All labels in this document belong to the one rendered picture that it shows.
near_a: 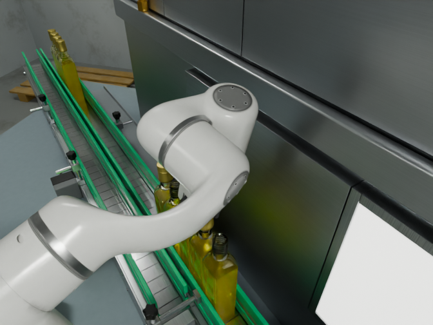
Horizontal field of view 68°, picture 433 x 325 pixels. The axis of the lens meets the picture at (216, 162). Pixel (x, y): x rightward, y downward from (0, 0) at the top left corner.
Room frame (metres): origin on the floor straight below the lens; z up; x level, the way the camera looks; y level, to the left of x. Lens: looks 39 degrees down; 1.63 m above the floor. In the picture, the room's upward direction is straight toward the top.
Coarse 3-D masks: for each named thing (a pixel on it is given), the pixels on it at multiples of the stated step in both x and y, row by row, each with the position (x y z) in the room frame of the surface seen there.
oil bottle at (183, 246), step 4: (184, 240) 0.45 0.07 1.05; (188, 240) 0.44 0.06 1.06; (180, 244) 0.47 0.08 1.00; (184, 244) 0.45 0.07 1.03; (188, 244) 0.44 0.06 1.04; (180, 248) 0.47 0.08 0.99; (184, 248) 0.45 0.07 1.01; (188, 248) 0.44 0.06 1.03; (180, 252) 0.47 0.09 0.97; (184, 252) 0.45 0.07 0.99; (188, 252) 0.44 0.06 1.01; (180, 256) 0.47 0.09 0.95; (184, 256) 0.45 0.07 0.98; (188, 256) 0.44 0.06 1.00; (184, 260) 0.46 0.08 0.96; (188, 260) 0.44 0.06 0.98; (188, 264) 0.44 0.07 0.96; (188, 268) 0.44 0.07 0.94
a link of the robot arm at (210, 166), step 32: (192, 128) 0.30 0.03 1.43; (192, 160) 0.27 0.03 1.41; (224, 160) 0.26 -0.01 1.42; (192, 192) 0.26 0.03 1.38; (224, 192) 0.24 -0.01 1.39; (32, 224) 0.20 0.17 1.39; (64, 224) 0.20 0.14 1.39; (96, 224) 0.20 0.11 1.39; (128, 224) 0.20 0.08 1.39; (160, 224) 0.20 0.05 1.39; (192, 224) 0.21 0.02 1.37; (64, 256) 0.17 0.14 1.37; (96, 256) 0.19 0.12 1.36
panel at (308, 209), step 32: (256, 128) 0.49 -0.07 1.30; (256, 160) 0.49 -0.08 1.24; (288, 160) 0.42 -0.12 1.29; (320, 160) 0.38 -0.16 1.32; (256, 192) 0.48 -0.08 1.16; (288, 192) 0.41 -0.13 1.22; (320, 192) 0.36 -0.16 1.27; (352, 192) 0.32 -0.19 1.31; (256, 224) 0.47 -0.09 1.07; (288, 224) 0.40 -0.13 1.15; (320, 224) 0.35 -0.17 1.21; (416, 224) 0.26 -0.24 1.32; (288, 256) 0.39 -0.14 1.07; (320, 256) 0.33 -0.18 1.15; (320, 288) 0.32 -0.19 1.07; (320, 320) 0.30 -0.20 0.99
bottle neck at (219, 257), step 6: (216, 234) 0.38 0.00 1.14; (222, 234) 0.38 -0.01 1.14; (216, 240) 0.38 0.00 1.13; (222, 240) 0.38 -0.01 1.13; (216, 246) 0.36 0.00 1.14; (222, 246) 0.36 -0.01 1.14; (216, 252) 0.36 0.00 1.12; (222, 252) 0.36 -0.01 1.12; (216, 258) 0.36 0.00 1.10; (222, 258) 0.36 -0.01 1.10
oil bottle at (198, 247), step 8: (192, 240) 0.42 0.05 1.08; (200, 240) 0.41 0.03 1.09; (208, 240) 0.41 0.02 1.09; (192, 248) 0.42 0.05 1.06; (200, 248) 0.40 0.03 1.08; (208, 248) 0.40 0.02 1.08; (192, 256) 0.42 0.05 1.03; (200, 256) 0.39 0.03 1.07; (192, 264) 0.42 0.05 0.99; (200, 264) 0.39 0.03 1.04; (192, 272) 0.42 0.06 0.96; (200, 272) 0.39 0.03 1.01; (200, 280) 0.39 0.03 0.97
